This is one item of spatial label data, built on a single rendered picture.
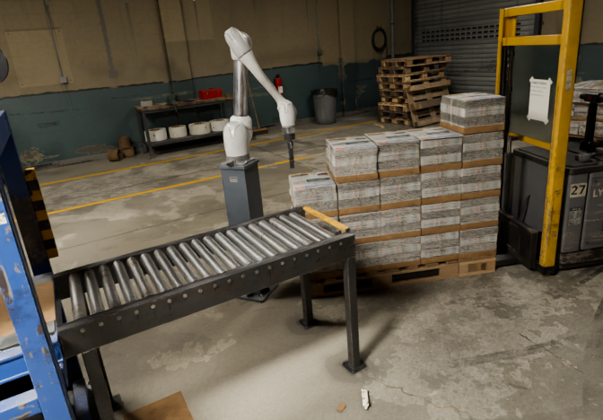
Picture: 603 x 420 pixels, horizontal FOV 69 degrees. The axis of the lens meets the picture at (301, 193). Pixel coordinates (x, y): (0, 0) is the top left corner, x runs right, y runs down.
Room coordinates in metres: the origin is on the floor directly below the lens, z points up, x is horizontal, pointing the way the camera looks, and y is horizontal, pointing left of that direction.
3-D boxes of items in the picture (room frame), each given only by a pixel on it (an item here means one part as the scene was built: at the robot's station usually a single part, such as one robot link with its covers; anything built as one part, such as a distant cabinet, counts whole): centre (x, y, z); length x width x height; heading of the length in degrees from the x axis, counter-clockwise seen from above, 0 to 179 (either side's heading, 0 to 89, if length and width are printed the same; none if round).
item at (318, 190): (3.01, -0.51, 0.42); 1.17 x 0.39 x 0.83; 96
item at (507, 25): (3.46, -1.63, 0.97); 0.09 x 0.09 x 1.75; 6
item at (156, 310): (1.73, 0.35, 0.74); 1.34 x 0.05 x 0.12; 118
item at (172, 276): (1.86, 0.65, 0.77); 0.47 x 0.05 x 0.05; 28
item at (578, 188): (3.17, -2.03, 0.40); 0.69 x 0.55 x 0.80; 6
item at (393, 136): (3.03, -0.65, 1.06); 0.37 x 0.29 x 0.01; 4
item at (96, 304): (1.71, 0.93, 0.77); 0.47 x 0.05 x 0.05; 28
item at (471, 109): (3.09, -1.23, 0.65); 0.39 x 0.30 x 1.29; 6
